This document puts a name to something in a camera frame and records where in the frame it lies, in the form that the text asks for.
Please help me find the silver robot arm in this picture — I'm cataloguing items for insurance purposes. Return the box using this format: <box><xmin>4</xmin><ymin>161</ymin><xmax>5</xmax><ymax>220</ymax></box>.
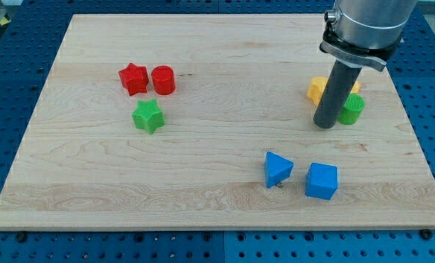
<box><xmin>320</xmin><ymin>0</ymin><xmax>417</xmax><ymax>72</ymax></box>

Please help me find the blue triangle block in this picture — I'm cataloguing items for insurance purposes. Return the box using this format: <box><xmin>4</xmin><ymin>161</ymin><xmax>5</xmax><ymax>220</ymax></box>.
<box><xmin>264</xmin><ymin>152</ymin><xmax>294</xmax><ymax>188</ymax></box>

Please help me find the blue cube block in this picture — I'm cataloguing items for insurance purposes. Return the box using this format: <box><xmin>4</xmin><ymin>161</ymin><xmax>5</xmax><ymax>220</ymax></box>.
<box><xmin>305</xmin><ymin>162</ymin><xmax>338</xmax><ymax>200</ymax></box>

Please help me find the red star block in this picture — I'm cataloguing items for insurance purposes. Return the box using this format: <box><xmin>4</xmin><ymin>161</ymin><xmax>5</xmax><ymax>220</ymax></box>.
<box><xmin>118</xmin><ymin>63</ymin><xmax>149</xmax><ymax>96</ymax></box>

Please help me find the light wooden board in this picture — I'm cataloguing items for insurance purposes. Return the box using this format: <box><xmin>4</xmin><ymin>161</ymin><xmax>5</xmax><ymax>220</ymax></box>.
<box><xmin>0</xmin><ymin>14</ymin><xmax>435</xmax><ymax>231</ymax></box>

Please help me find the green cylinder block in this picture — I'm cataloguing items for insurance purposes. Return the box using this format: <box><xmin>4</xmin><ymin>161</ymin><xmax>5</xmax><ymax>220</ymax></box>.
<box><xmin>338</xmin><ymin>94</ymin><xmax>366</xmax><ymax>125</ymax></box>

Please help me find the red cylinder block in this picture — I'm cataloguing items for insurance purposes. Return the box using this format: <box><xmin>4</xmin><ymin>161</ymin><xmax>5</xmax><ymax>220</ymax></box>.
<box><xmin>151</xmin><ymin>65</ymin><xmax>176</xmax><ymax>95</ymax></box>

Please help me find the green star block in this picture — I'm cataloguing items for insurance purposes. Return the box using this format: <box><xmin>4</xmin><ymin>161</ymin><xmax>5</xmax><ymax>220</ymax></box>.
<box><xmin>132</xmin><ymin>99</ymin><xmax>165</xmax><ymax>134</ymax></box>

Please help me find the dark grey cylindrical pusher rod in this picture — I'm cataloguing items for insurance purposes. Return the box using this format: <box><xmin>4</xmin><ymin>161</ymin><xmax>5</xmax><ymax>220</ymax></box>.
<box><xmin>313</xmin><ymin>60</ymin><xmax>361</xmax><ymax>129</ymax></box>

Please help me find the yellow block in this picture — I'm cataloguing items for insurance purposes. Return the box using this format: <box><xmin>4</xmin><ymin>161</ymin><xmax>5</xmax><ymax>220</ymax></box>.
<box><xmin>307</xmin><ymin>76</ymin><xmax>361</xmax><ymax>106</ymax></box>

